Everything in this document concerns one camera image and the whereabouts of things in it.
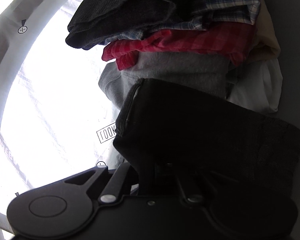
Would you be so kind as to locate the beige garment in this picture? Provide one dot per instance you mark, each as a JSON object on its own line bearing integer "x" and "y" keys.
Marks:
{"x": 265, "y": 45}

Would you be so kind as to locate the blue plaid shirt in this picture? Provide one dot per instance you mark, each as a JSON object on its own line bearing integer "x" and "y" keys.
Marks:
{"x": 214, "y": 11}

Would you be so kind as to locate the white printed window curtain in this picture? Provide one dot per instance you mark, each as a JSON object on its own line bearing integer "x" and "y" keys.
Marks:
{"x": 51, "y": 107}

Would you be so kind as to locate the white garment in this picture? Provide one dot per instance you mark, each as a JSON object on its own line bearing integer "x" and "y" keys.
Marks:
{"x": 257, "y": 86}

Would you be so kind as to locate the black cargo trousers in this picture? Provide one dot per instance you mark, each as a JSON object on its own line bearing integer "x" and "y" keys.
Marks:
{"x": 238, "y": 162}

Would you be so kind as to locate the red checked shirt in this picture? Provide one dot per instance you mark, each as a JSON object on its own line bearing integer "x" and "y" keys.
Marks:
{"x": 232, "y": 41}

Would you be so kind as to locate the grey sweatshirt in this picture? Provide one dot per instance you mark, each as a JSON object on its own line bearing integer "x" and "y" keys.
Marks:
{"x": 170, "y": 75}

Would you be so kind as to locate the dark knitted garment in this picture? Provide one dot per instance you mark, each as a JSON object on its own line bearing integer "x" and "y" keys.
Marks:
{"x": 96, "y": 20}

